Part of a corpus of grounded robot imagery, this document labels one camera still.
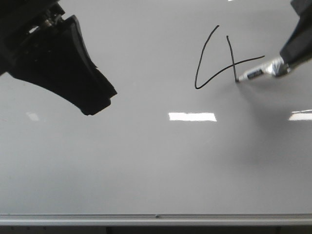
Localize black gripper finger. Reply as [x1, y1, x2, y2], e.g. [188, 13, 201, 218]
[280, 0, 312, 69]

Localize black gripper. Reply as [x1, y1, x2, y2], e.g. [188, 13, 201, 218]
[0, 0, 117, 115]

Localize taped black whiteboard marker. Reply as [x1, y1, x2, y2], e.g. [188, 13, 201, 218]
[235, 56, 292, 82]

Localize white whiteboard with aluminium frame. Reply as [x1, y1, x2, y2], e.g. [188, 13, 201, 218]
[0, 0, 312, 226]

